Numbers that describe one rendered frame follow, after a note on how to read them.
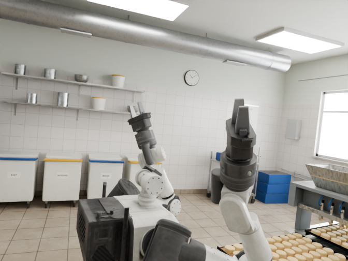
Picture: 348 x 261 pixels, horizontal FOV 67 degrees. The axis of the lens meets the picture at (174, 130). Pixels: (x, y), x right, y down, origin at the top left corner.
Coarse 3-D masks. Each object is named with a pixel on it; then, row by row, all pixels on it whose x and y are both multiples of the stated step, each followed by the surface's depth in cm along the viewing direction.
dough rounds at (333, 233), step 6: (318, 228) 167; (324, 228) 168; (330, 228) 170; (336, 228) 170; (318, 234) 161; (324, 234) 158; (330, 234) 159; (336, 234) 161; (342, 234) 164; (330, 240) 155; (336, 240) 151; (342, 240) 153
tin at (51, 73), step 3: (45, 69) 416; (48, 69) 414; (51, 69) 415; (54, 69) 419; (45, 72) 415; (48, 72) 414; (51, 72) 416; (54, 72) 420; (45, 75) 415; (48, 75) 414; (51, 75) 416; (54, 75) 420; (51, 78) 416; (54, 78) 421
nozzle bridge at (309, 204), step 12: (300, 192) 178; (312, 192) 173; (324, 192) 158; (336, 192) 160; (288, 204) 179; (300, 204) 175; (312, 204) 173; (336, 204) 159; (300, 216) 182; (324, 216) 160; (336, 216) 154; (300, 228) 183
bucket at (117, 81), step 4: (112, 76) 454; (116, 76) 450; (120, 76) 451; (124, 76) 457; (112, 80) 455; (116, 80) 451; (120, 80) 452; (112, 84) 455; (116, 84) 452; (120, 84) 454
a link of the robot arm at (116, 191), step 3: (117, 183) 107; (117, 186) 105; (114, 189) 105; (117, 189) 104; (120, 189) 104; (111, 192) 106; (114, 192) 105; (117, 192) 104; (120, 192) 103; (123, 192) 103; (108, 195) 107; (111, 195) 105; (114, 195) 104; (117, 195) 104; (120, 195) 103
